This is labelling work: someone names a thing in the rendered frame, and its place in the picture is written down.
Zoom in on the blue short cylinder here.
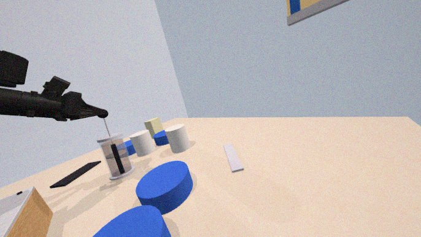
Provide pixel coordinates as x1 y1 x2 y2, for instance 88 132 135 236
93 205 171 237
136 161 193 215
125 140 136 156
153 130 169 146

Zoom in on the white cylinder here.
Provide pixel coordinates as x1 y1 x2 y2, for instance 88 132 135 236
165 124 190 153
129 130 155 157

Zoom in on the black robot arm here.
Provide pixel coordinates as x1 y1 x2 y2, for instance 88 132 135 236
0 50 70 116

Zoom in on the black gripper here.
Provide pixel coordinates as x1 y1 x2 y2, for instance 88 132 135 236
19 91 107 122

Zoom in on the glass coffee press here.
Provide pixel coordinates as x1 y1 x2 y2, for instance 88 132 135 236
97 112 135 180

